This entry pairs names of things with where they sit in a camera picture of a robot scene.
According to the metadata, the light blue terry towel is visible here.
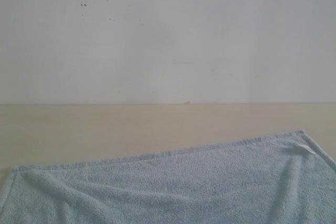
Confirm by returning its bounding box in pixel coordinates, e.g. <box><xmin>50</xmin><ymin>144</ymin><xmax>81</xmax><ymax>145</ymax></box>
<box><xmin>1</xmin><ymin>131</ymin><xmax>335</xmax><ymax>223</ymax></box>

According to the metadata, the white towel label tag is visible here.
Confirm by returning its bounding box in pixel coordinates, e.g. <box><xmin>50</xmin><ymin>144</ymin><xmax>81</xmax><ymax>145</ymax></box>
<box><xmin>296</xmin><ymin>144</ymin><xmax>316</xmax><ymax>155</ymax></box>

